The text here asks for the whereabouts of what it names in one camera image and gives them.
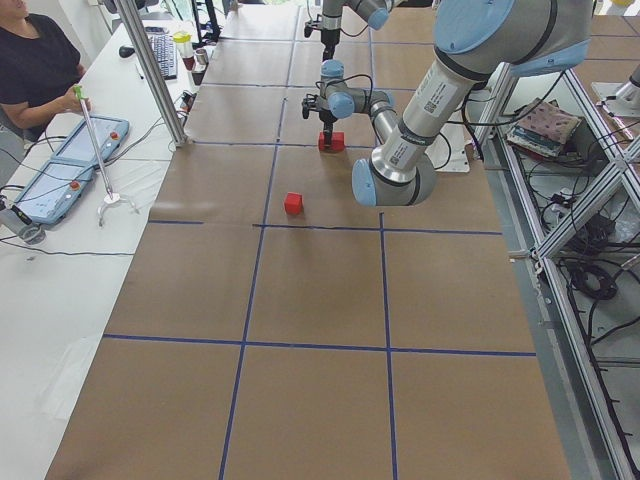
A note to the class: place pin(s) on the red block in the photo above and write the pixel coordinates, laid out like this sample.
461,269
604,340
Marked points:
323,143
293,203
337,141

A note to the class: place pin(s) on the small metal cup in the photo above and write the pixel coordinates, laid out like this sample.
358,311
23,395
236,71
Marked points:
201,57

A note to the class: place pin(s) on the yellow lid cup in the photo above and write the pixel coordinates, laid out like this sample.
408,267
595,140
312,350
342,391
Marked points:
182,40

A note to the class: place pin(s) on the black keyboard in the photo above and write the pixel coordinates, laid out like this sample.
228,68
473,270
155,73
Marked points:
165,54

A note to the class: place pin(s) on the brown paper table cover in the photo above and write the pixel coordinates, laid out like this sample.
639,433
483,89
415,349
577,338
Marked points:
345,342

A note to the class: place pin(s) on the black computer mouse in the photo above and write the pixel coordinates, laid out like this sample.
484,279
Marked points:
126,51

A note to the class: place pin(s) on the stack of magazines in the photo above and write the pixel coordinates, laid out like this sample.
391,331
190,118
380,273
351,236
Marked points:
543,129

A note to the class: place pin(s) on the reacher grabber stick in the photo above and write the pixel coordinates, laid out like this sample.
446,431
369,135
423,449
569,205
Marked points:
112,198

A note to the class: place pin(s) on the blue teach pendant lower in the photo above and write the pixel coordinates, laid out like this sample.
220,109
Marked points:
53,191

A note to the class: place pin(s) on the person in black shirt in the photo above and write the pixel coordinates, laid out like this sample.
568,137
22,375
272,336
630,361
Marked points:
40,68

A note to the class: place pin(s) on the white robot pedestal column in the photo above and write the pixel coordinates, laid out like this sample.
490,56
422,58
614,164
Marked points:
453,149

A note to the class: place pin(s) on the aluminium frame post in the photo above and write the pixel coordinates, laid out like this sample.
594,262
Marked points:
129,14

